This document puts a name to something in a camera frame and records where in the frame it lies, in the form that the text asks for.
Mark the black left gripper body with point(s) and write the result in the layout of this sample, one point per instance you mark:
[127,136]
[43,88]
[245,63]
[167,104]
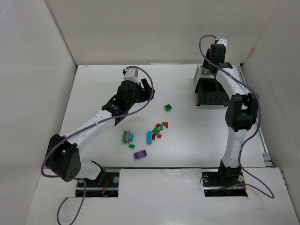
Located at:
[145,89]

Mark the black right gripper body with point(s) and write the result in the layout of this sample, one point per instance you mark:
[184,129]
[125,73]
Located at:
[206,58]

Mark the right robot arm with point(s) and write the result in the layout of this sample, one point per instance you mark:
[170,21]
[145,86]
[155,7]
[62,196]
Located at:
[240,115]

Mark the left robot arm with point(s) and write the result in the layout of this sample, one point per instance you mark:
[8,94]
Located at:
[63,153]

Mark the white slotted container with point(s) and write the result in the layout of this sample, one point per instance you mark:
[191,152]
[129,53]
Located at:
[202,72]

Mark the green square lego brick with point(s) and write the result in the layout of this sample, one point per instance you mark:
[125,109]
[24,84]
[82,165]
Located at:
[168,107]

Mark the black slotted container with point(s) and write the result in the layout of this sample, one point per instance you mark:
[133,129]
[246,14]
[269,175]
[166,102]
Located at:
[210,92]

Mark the green lego brick centre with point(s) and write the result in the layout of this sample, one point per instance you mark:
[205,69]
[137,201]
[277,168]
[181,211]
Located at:
[156,131]

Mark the stacked multicolour lego pile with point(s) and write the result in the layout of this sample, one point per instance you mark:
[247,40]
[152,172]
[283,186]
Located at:
[127,137]

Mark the cyan long lego brick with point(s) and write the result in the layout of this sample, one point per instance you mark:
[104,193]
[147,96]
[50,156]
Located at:
[149,137]

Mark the purple flat lego brick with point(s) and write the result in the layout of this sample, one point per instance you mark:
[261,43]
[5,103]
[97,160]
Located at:
[140,154]

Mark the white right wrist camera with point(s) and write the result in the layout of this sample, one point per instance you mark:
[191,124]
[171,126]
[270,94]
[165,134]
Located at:
[221,41]

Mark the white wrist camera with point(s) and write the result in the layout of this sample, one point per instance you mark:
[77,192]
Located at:
[221,41]
[131,74]

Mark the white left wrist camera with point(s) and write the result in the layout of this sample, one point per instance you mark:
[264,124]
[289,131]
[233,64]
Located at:
[131,74]

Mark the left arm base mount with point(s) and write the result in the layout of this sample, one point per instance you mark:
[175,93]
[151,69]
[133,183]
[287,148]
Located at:
[103,180]

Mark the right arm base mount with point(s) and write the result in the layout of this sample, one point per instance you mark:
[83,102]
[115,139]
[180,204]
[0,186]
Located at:
[224,182]

